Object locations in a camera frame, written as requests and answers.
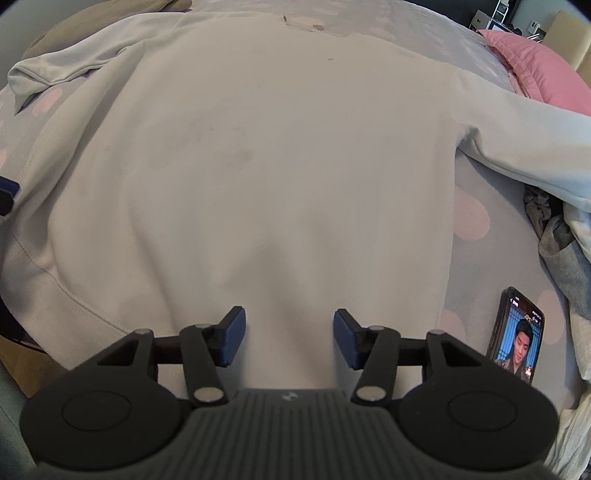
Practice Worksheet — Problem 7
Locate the polka dot bed sheet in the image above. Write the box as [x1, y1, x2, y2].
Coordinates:
[0, 0, 583, 411]

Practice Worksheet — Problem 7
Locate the brown crumpled garment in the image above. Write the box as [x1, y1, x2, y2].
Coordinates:
[523, 185, 563, 238]

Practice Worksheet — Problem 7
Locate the white nightstand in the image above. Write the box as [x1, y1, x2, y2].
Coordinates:
[470, 0, 522, 34]

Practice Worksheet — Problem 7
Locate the smartphone with lit screen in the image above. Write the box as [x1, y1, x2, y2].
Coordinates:
[487, 286, 545, 384]

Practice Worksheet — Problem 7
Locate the pink pillow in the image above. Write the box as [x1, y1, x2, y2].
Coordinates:
[478, 29, 590, 116]

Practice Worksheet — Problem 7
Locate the beige padded headboard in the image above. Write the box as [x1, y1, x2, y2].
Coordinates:
[543, 10, 591, 85]

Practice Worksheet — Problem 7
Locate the white sweatshirt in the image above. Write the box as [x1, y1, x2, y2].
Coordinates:
[0, 9, 591, 388]

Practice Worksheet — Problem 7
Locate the white fleece garment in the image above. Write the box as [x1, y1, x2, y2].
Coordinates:
[538, 203, 590, 479]

